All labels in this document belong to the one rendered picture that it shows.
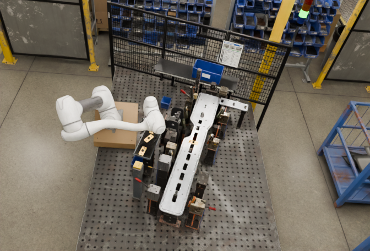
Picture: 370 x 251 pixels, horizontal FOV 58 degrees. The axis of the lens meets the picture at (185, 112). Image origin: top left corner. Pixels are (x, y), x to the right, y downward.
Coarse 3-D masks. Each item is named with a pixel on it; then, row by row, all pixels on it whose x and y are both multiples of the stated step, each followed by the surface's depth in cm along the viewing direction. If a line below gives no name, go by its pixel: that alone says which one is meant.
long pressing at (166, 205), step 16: (208, 96) 340; (192, 112) 321; (208, 112) 324; (208, 128) 310; (176, 160) 280; (192, 160) 282; (176, 176) 270; (192, 176) 272; (160, 208) 249; (176, 208) 251
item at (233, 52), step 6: (222, 42) 336; (228, 42) 334; (234, 42) 332; (222, 48) 341; (228, 48) 339; (234, 48) 337; (240, 48) 335; (228, 54) 344; (234, 54) 342; (240, 54) 340; (222, 60) 351; (228, 60) 349; (234, 60) 347; (240, 60) 345; (228, 66) 354; (234, 66) 352
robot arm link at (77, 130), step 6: (66, 126) 230; (72, 126) 230; (78, 126) 231; (84, 126) 233; (66, 132) 231; (72, 132) 230; (78, 132) 231; (84, 132) 233; (66, 138) 231; (72, 138) 231; (78, 138) 233; (84, 138) 237
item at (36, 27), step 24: (0, 0) 423; (24, 0) 423; (48, 0) 421; (72, 0) 422; (0, 24) 446; (24, 24) 447; (48, 24) 447; (72, 24) 448; (24, 48) 476; (48, 48) 478; (72, 48) 478
